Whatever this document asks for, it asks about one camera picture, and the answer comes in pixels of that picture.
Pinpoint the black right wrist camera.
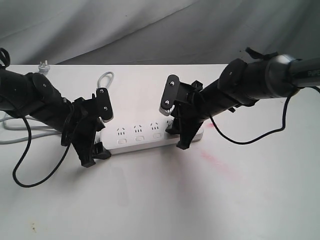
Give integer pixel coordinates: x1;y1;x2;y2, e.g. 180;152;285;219
159;74;180;117

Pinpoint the grey backdrop cloth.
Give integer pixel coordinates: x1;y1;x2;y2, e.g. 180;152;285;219
0;0;320;65

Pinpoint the grey power cord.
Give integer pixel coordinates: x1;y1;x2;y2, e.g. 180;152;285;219
0;71;115;146

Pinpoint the black right camera cable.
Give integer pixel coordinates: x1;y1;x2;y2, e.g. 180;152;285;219
207;46;320;145

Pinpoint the white five-outlet power strip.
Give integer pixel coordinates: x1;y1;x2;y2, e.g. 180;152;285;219
99;117;204;157

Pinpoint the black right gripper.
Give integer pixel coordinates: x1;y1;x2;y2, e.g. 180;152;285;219
165;80;203;150

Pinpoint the grey wall plug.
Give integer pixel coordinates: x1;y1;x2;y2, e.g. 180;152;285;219
38;61;51;76

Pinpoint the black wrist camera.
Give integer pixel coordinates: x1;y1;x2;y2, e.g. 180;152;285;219
96;87;114;123
159;74;180;117

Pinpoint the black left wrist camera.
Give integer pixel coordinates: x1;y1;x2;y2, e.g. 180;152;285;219
96;87;114;123

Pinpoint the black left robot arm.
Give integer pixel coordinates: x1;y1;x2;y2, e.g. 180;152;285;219
0;69;113;168

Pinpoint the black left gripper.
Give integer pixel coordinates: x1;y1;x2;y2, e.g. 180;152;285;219
61;94;111;167

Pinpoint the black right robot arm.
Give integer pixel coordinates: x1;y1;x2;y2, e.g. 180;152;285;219
159;54;320;150

